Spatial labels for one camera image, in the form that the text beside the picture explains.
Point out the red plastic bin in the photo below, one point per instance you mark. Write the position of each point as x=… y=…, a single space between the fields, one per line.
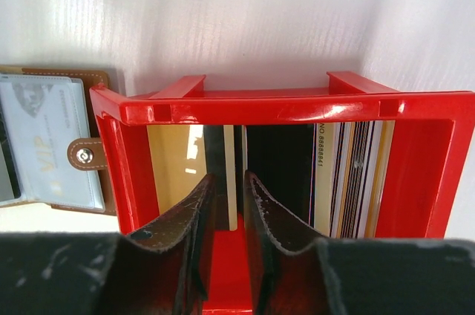
x=431 y=138

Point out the brown leather card holder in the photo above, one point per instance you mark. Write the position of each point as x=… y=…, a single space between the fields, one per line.
x=89 y=78

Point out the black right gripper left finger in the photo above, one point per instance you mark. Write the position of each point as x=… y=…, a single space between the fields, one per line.
x=163 y=267

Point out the stack of credit cards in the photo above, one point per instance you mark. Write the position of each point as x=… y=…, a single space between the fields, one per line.
x=330 y=175

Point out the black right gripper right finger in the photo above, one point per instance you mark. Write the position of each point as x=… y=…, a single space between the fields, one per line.
x=294 y=269

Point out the silver VIP credit card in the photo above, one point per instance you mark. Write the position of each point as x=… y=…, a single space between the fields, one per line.
x=40 y=117

